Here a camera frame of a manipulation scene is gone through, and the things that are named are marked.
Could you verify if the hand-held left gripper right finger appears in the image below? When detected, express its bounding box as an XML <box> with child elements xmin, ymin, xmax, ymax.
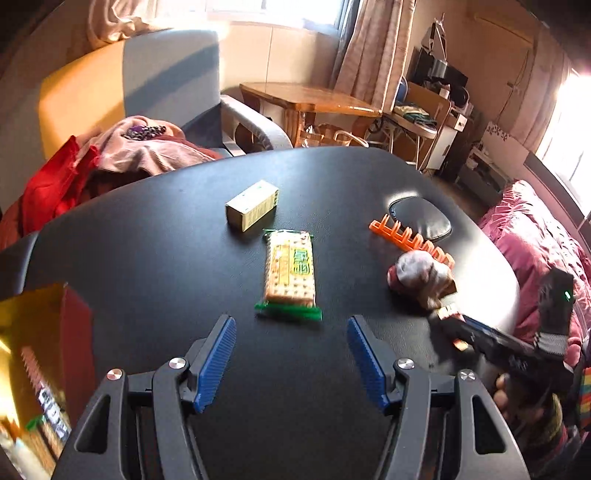
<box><xmin>346</xmin><ymin>315</ymin><xmax>532</xmax><ymax>480</ymax></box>

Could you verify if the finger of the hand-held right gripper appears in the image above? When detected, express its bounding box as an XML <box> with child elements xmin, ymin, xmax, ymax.
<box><xmin>436</xmin><ymin>313</ymin><xmax>513</xmax><ymax>357</ymax></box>

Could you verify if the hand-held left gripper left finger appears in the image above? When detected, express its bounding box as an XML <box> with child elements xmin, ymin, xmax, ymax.
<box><xmin>54</xmin><ymin>315</ymin><xmax>237</xmax><ymax>480</ymax></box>

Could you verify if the small red packet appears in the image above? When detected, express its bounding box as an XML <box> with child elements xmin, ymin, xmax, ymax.
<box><xmin>436</xmin><ymin>305</ymin><xmax>466</xmax><ymax>325</ymax></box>

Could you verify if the green cracker packet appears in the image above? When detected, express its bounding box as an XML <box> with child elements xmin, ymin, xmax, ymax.
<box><xmin>255</xmin><ymin>229</ymin><xmax>322</xmax><ymax>322</ymax></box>

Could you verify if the red and yellow container box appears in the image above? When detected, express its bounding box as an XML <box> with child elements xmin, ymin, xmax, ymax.
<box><xmin>0</xmin><ymin>283</ymin><xmax>97</xmax><ymax>480</ymax></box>

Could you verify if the person's right forearm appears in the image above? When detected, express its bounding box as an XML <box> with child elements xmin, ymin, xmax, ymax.
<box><xmin>512</xmin><ymin>364</ymin><xmax>591</xmax><ymax>480</ymax></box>

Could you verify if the person's right hand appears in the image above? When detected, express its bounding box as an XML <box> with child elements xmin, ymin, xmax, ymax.
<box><xmin>493</xmin><ymin>373</ymin><xmax>529</xmax><ymax>418</ymax></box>

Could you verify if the crumpled plastic snack bag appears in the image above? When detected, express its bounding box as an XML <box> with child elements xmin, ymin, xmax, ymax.
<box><xmin>387</xmin><ymin>251</ymin><xmax>459</xmax><ymax>311</ymax></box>

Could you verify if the pink bed blanket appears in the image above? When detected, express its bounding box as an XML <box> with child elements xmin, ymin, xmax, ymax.
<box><xmin>478</xmin><ymin>180</ymin><xmax>591</xmax><ymax>367</ymax></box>

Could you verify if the orange plastic comb rack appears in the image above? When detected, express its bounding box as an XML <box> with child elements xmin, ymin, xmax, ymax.
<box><xmin>368</xmin><ymin>217</ymin><xmax>456</xmax><ymax>268</ymax></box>

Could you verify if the black wrist rest pad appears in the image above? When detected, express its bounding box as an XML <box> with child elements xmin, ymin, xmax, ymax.
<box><xmin>389</xmin><ymin>196</ymin><xmax>452</xmax><ymax>243</ymax></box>

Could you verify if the small beige carton box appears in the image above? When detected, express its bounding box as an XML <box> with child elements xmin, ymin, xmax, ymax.
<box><xmin>225</xmin><ymin>180</ymin><xmax>280</xmax><ymax>232</ymax></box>

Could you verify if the white low shelf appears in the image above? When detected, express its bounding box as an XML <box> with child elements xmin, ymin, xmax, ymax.
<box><xmin>459</xmin><ymin>121</ymin><xmax>529</xmax><ymax>206</ymax></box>

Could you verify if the white cabinet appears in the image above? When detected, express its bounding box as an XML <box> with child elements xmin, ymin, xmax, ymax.
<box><xmin>431</xmin><ymin>105</ymin><xmax>468</xmax><ymax>178</ymax></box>

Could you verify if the pink garment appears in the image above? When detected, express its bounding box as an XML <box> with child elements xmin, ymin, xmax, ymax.
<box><xmin>95</xmin><ymin>117</ymin><xmax>220</xmax><ymax>177</ymax></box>

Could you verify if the wicker basket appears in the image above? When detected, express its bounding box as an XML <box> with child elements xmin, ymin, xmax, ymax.
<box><xmin>305</xmin><ymin>124</ymin><xmax>370</xmax><ymax>149</ymax></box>

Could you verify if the purple beaded item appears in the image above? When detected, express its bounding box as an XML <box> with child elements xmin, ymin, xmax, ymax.
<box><xmin>126</xmin><ymin>124</ymin><xmax>168</xmax><ymax>141</ymax></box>

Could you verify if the red cloth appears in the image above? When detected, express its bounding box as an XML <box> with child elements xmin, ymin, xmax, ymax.
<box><xmin>0</xmin><ymin>136</ymin><xmax>101</xmax><ymax>252</ymax></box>

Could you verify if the wooden side table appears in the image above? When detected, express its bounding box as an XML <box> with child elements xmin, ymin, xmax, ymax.
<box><xmin>239</xmin><ymin>82</ymin><xmax>384</xmax><ymax>148</ymax></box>

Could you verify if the blue and yellow armchair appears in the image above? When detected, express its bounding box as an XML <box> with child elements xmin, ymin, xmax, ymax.
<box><xmin>38</xmin><ymin>30</ymin><xmax>294</xmax><ymax>160</ymax></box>

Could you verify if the beige patterned curtain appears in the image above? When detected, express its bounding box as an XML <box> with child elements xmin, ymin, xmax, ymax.
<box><xmin>333</xmin><ymin>0</ymin><xmax>417</xmax><ymax>112</ymax></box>

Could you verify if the pink hanging cloth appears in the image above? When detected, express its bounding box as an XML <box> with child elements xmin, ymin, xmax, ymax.
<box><xmin>89</xmin><ymin>0</ymin><xmax>160</xmax><ymax>45</ymax></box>

